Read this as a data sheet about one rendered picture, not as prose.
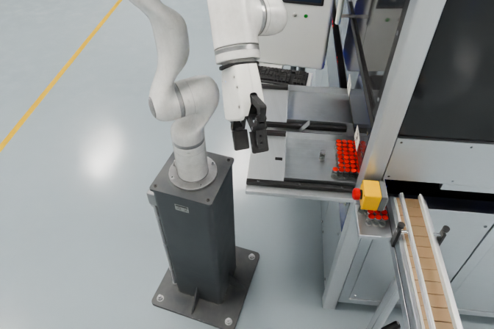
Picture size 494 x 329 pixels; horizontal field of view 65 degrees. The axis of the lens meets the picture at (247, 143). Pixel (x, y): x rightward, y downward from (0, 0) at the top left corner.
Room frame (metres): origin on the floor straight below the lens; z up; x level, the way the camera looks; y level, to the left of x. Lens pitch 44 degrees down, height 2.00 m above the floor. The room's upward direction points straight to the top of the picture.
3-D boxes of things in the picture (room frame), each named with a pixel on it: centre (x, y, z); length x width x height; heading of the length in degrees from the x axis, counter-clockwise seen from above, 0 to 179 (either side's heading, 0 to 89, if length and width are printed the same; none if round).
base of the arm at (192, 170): (1.03, 0.21, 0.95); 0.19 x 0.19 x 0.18
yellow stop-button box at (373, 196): (0.81, -0.41, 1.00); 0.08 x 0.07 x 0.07; 84
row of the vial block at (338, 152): (1.07, -0.36, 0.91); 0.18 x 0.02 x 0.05; 174
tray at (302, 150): (1.07, -0.32, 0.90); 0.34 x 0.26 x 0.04; 84
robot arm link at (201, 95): (1.05, 0.18, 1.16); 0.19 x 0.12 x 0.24; 118
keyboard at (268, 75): (1.79, -0.13, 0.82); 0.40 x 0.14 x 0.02; 76
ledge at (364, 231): (0.79, -0.45, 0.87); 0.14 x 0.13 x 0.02; 84
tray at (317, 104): (1.41, -0.36, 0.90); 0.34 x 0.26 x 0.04; 84
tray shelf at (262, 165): (1.25, -0.27, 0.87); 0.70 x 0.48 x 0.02; 174
